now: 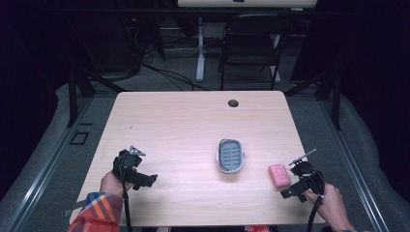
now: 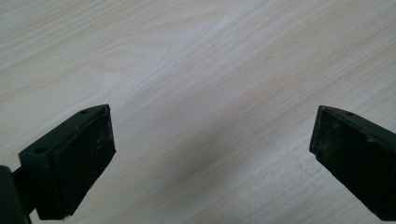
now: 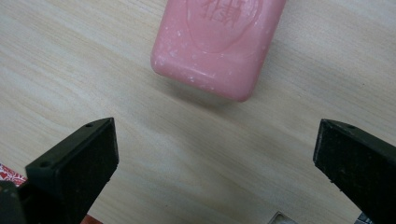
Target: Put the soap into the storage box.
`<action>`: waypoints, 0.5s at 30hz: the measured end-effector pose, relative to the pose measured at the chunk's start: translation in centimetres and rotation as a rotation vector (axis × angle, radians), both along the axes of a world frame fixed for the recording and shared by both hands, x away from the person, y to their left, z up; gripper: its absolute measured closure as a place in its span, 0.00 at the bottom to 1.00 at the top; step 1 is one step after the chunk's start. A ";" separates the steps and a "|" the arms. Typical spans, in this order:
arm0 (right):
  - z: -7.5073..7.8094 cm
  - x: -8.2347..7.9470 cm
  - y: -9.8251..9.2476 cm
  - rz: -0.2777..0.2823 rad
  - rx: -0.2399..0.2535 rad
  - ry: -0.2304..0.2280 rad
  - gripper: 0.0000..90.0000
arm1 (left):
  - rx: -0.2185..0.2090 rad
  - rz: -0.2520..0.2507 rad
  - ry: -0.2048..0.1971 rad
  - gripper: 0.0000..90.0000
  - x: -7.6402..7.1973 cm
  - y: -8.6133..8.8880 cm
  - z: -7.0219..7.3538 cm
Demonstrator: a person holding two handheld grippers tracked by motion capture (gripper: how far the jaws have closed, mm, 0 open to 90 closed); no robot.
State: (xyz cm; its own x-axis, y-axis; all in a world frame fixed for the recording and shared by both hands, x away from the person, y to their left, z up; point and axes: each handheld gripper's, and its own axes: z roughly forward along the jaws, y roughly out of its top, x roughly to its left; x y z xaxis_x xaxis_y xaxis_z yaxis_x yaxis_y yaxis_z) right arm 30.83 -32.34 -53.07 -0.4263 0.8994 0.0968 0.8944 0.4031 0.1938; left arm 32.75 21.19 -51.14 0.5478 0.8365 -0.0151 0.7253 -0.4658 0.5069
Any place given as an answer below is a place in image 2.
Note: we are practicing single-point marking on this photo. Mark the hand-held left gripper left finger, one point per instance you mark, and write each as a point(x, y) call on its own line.
point(71, 161)

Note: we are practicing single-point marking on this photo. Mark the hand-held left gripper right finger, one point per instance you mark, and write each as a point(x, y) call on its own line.
point(358, 155)

